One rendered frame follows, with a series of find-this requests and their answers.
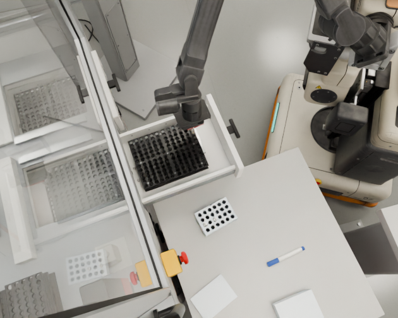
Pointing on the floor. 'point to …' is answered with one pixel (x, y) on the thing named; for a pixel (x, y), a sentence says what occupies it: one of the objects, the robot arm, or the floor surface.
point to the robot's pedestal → (383, 242)
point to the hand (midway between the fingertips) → (192, 125)
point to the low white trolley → (268, 243)
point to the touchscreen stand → (128, 58)
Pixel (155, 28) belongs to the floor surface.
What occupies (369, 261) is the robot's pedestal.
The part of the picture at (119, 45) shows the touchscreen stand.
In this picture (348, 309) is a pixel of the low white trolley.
